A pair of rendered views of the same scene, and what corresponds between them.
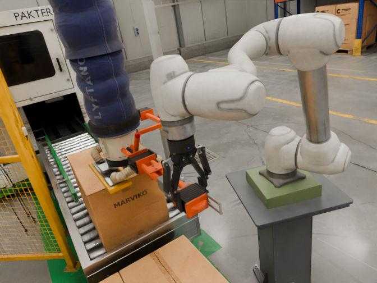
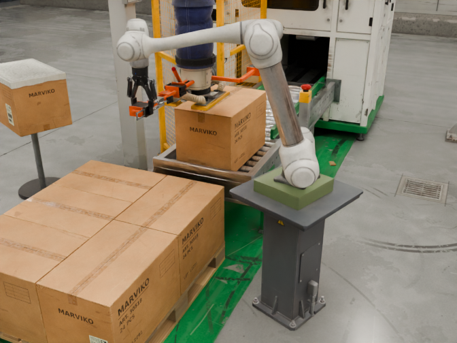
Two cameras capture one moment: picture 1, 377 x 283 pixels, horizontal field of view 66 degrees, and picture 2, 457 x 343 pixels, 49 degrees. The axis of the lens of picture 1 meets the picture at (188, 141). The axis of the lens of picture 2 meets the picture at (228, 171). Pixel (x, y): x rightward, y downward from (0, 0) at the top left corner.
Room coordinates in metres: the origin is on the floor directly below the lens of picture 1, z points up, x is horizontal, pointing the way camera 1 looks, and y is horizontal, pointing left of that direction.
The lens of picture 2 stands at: (-0.39, -2.05, 1.97)
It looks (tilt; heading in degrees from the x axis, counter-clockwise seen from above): 26 degrees down; 51
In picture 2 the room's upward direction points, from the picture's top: straight up
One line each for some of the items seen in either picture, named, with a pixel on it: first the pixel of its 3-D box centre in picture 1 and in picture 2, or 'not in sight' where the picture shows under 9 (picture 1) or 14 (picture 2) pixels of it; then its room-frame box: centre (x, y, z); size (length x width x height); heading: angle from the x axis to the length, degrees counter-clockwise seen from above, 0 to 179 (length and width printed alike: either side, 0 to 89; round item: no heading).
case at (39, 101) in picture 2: not in sight; (26, 95); (0.72, 1.82, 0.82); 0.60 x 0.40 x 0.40; 93
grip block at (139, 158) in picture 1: (143, 160); (175, 89); (1.03, 0.19, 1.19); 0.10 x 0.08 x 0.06; 119
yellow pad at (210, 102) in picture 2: not in sight; (211, 97); (1.30, 0.23, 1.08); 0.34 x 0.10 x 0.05; 29
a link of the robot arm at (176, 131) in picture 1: (178, 126); (139, 60); (0.73, 0.02, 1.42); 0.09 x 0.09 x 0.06
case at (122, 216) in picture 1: (116, 188); (222, 127); (1.59, 0.50, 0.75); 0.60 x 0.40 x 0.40; 27
